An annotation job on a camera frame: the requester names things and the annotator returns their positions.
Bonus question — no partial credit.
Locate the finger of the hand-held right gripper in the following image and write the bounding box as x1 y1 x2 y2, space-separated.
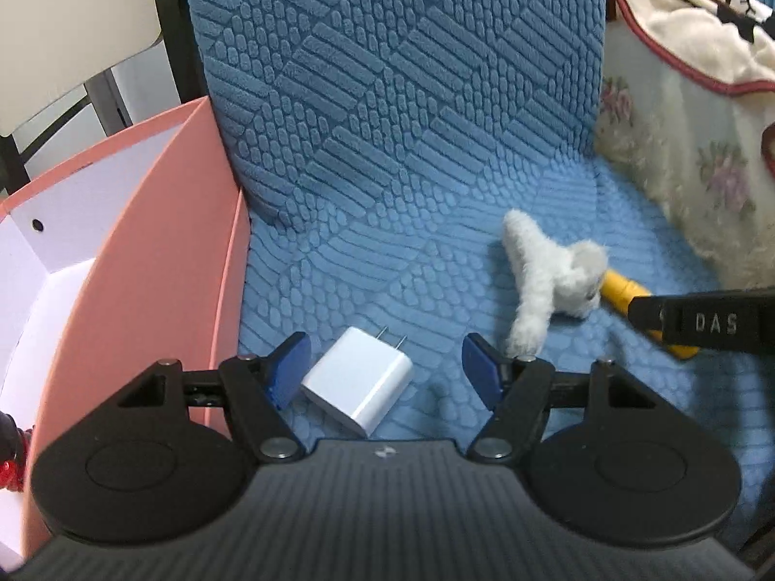
626 286 775 353

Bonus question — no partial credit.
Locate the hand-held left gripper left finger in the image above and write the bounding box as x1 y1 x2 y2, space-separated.
115 332 313 464

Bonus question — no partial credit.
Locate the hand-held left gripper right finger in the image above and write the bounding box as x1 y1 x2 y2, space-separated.
462 333 665 462

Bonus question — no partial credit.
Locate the white charger plug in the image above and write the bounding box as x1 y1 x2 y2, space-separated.
301 325 414 438

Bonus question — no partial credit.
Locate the yellow plastic tool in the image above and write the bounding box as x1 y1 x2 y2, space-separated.
599 271 698 362

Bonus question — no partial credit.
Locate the pink cardboard box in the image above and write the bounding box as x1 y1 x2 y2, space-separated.
0 95 252 561

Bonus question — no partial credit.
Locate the white plush toy dog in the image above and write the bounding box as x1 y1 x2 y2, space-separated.
501 209 610 358

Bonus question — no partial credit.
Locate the blue textured sofa cover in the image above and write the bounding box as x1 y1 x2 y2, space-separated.
178 0 775 558

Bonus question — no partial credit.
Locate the red and black toy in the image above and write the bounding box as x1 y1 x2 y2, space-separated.
0 412 29 495

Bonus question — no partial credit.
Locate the cream blanket with red trim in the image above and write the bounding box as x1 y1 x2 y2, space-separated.
605 0 775 95

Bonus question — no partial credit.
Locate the white chair with black frame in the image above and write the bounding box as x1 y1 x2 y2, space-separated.
0 0 210 191

